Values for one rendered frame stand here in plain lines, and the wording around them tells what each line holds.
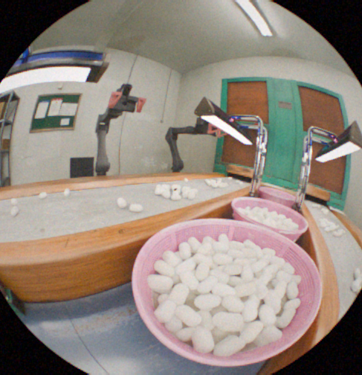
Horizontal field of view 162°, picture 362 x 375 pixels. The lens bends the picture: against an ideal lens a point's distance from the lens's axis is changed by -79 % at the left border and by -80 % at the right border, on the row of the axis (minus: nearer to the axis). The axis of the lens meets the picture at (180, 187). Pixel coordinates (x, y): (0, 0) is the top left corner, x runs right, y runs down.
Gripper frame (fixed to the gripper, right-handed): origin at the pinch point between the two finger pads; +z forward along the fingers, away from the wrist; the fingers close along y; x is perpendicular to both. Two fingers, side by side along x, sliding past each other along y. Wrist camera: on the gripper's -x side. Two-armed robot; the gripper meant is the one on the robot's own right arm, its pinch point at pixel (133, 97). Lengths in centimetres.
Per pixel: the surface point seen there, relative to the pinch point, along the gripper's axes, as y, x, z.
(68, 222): -19.8, 33.0, 17.7
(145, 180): 13.8, 32.0, -7.2
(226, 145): 98, 4, -16
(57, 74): -25.5, 3.2, 17.5
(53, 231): -23.5, 33.0, 20.8
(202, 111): 20.2, 2.4, 14.4
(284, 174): 101, 18, 41
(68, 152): -32, 26, -196
